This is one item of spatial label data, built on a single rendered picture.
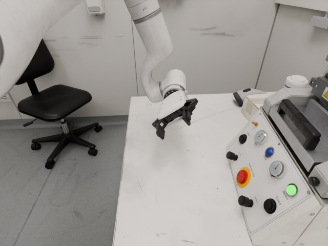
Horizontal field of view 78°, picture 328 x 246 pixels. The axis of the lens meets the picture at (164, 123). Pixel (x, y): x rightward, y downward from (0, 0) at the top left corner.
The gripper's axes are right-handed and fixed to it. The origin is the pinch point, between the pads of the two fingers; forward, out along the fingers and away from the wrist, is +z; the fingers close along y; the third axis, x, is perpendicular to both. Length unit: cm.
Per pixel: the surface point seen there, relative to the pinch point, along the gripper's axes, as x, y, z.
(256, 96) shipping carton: -29, -23, -36
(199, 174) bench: -18.4, 2.9, 3.3
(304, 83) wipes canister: -38, -42, -40
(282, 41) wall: -61, -59, -130
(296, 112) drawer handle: -9.3, -28.2, 4.9
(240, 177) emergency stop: -21.5, -8.7, 7.1
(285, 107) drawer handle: -9.8, -27.1, 0.8
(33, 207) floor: -17, 130, -22
